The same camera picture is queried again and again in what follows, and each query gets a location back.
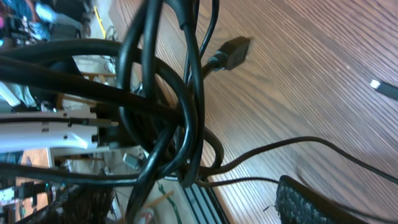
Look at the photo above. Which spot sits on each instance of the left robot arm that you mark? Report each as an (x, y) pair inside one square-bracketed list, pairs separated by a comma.
[(36, 130)]

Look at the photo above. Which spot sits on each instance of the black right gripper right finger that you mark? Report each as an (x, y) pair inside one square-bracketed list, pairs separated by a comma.
[(297, 204)]

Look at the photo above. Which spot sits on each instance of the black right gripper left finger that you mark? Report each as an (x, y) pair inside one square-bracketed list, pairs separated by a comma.
[(76, 205)]

